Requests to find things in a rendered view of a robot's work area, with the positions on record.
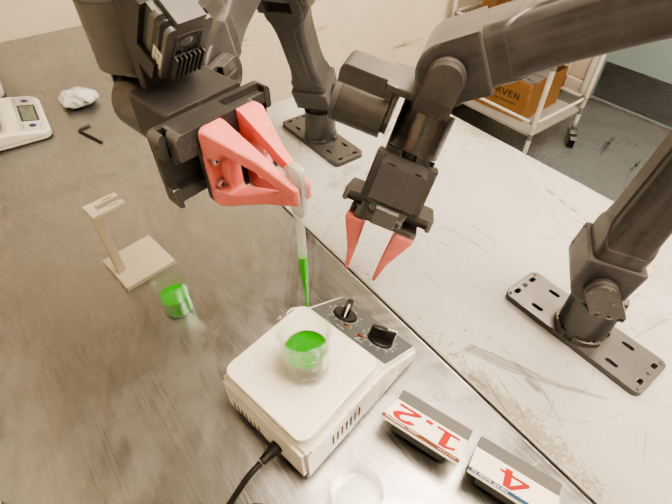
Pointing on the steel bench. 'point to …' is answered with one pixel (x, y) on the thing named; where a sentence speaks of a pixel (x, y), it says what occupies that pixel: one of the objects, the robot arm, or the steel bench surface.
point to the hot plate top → (355, 369)
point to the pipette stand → (140, 267)
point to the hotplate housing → (348, 414)
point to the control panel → (364, 332)
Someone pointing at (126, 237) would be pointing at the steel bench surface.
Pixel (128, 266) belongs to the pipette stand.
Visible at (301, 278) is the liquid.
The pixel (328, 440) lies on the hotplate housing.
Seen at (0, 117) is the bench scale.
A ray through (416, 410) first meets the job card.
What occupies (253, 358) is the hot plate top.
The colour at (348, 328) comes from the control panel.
